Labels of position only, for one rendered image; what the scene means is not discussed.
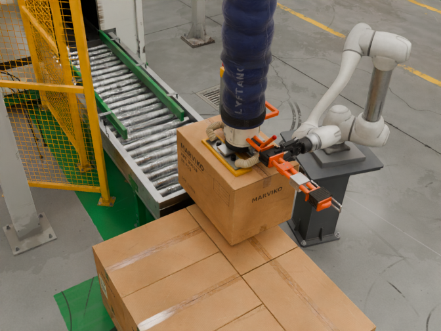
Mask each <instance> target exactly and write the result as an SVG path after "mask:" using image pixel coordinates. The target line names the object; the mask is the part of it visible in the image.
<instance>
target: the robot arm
mask: <svg viewBox="0 0 441 331"><path fill-rule="evenodd" d="M410 52H411V43H410V41H408V40H407V39H406V38H404V37H402V36H400V35H396V34H393V33H388V32H378V31H374V30H372V29H371V27H370V26H369V25H368V24H366V23H359V24H357V25H355V27H353V29H352V30H351V31H350V33H349V35H348V37H347V39H346V42H345V45H344V49H343V55H342V61H341V68H340V71H339V75H338V76H337V78H336V80H335V81H334V82H333V84H332V85H331V87H330V88H329V89H328V90H327V92H326V93H325V95H324V96H323V97H322V98H321V99H320V101H319V102H318V104H317V105H316V106H315V107H314V109H313V110H312V111H311V113H310V115H309V117H308V119H307V120H306V121H305V122H304V123H302V124H301V126H300V127H299V128H298V129H297V130H296V131H295V132H294V133H293V134H292V137H291V140H290V141H287V142H285V143H282V144H281V145H280V147H278V149H277V150H275V151H273V152H270V153H268V154H266V155H267V156H268V157H272V156H275V155H277V154H280V153H282V152H285V151H288V152H287V153H285V154H284V155H283V160H285V161H286V162H290V161H295V160H296V159H295V157H296V156H298V155H299V154H305V153H307V152H314V151H315V150H318V149H322V150H323V151H324V152H325V154H327V155H331V154H334V153H337V152H342V151H346V150H350V147H349V146H348V145H346V144H345V141H350V142H352V143H356V144H360V145H363V146H368V147H380V146H383V145H385V144H386V141H387V139H388V137H389V134H390V131H389V128H388V126H387V125H386V124H384V119H383V117H382V115H381V112H382V109H383V105H384V102H385V97H386V94H387V90H388V88H389V83H390V79H391V75H392V71H393V69H394V68H395V67H396V66H397V65H398V63H403V62H405V61H406V60H407V59H408V58H409V57H410ZM362 56H370V57H372V61H373V65H374V67H373V72H372V75H371V81H370V84H369V89H368V93H367V98H366V103H365V107H364V112H362V113H361V114H360V115H359V116H358V117H355V116H353V115H352V114H351V111H350V110H349V109H348V108H347V107H345V106H343V105H335V106H333V107H331V108H330V109H329V111H328V112H327V114H326V115H325V118H324V120H323V124H322V127H318V121H319V119H320V116H321V115H322V114H323V113H324V111H325V110H326V109H327V107H328V106H329V105H330V104H331V103H332V102H333V101H334V100H335V98H336V97H337V96H338V95H339V93H340V92H341V91H342V90H343V89H344V88H345V86H346V84H347V83H348V81H349V80H350V78H351V76H352V74H353V72H354V71H355V69H356V67H357V65H358V63H359V61H360V60H361V58H362Z"/></svg>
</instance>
